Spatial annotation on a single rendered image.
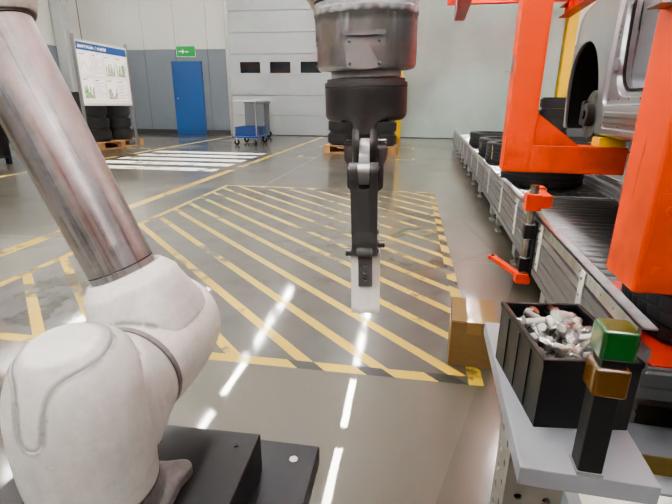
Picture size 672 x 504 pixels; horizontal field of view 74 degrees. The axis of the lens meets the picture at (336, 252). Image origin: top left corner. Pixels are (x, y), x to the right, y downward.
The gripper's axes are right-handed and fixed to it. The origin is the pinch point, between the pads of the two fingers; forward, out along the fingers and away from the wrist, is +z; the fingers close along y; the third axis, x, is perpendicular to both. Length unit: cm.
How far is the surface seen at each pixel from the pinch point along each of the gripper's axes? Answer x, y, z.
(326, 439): -13, -57, 75
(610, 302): 67, -78, 40
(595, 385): 27.4, -3.8, 14.8
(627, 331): 29.8, -4.3, 7.6
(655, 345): 79, -73, 51
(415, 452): 12, -54, 75
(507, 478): 26, -22, 49
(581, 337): 32.4, -19.6, 17.5
